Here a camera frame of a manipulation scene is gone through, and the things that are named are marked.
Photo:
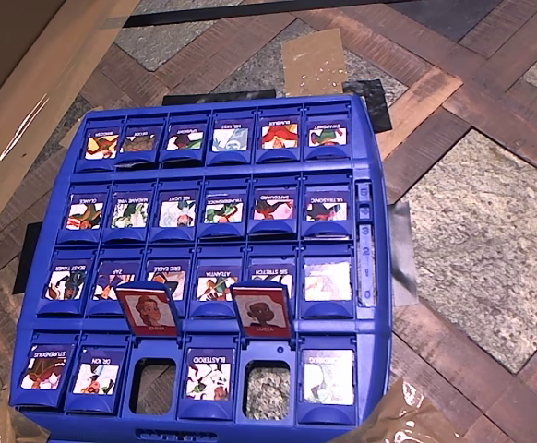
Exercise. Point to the faded picture flip tile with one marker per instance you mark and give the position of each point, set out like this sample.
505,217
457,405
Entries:
327,281
328,376

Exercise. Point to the Safeguard flip tile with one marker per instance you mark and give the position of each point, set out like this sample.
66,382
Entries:
274,208

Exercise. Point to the Thundershock flip tile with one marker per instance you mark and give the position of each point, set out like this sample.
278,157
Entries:
223,211

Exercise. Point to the Sir Stretch character card tile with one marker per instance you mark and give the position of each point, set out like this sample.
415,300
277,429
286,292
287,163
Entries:
270,272

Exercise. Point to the Ultrasonic flip tile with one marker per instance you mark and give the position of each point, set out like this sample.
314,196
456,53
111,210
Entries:
326,210

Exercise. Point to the Atlantia character card tile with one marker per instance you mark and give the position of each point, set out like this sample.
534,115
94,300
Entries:
213,283

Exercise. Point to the Bubbles character flip tile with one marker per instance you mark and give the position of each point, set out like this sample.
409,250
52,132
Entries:
279,136

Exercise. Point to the Mr Mist flip tile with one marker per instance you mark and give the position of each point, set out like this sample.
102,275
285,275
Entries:
230,138

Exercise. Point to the Ice Light flip tile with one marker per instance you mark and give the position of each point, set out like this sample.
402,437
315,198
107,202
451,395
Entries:
177,212

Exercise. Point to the red character card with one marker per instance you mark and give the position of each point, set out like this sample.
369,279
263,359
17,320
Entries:
151,311
261,314

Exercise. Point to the Swamp character flip tile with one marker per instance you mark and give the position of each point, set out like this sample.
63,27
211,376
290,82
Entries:
327,136

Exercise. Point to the Eric Eagle character card tile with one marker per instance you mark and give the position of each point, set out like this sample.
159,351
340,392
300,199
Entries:
167,270

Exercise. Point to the green villain flip tile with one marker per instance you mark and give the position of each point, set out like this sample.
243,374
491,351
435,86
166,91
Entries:
184,138

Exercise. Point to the Madame Vine flip tile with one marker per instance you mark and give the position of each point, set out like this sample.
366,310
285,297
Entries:
130,213

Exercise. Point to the blue guess who game board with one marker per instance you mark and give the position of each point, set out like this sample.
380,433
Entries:
370,332

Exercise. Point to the brown monster flip tile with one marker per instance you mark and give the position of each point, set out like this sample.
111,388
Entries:
138,140

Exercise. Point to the Blasteroid flip tile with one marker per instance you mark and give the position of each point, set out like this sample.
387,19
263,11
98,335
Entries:
208,378

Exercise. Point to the Zap character card tile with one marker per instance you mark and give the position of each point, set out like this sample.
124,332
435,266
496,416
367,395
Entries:
107,277

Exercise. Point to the Whoosh character flip tile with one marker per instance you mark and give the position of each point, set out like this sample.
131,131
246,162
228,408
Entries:
101,144

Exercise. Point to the claw character flip tile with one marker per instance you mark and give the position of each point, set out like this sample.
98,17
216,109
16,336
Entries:
84,216

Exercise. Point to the Beast Tamer character card tile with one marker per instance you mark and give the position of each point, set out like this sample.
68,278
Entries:
65,283

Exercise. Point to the Dr Ion flip tile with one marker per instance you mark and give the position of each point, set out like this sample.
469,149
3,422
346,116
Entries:
95,376

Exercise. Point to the Stupendous flip tile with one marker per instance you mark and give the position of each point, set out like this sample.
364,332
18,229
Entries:
42,374

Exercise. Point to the black tape patch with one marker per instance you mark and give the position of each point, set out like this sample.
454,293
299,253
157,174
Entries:
374,106
213,97
26,258

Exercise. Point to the flat brown tape patch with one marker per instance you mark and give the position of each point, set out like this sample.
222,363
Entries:
314,60

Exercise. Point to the small brown tape strip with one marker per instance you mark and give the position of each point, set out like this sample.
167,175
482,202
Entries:
71,134

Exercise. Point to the long black tape strip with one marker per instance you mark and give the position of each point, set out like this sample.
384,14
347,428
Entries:
181,17

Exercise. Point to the cardboard box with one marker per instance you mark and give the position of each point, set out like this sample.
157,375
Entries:
42,92

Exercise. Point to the brown cardboard box wall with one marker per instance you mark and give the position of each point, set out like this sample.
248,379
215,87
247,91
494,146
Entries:
1,37

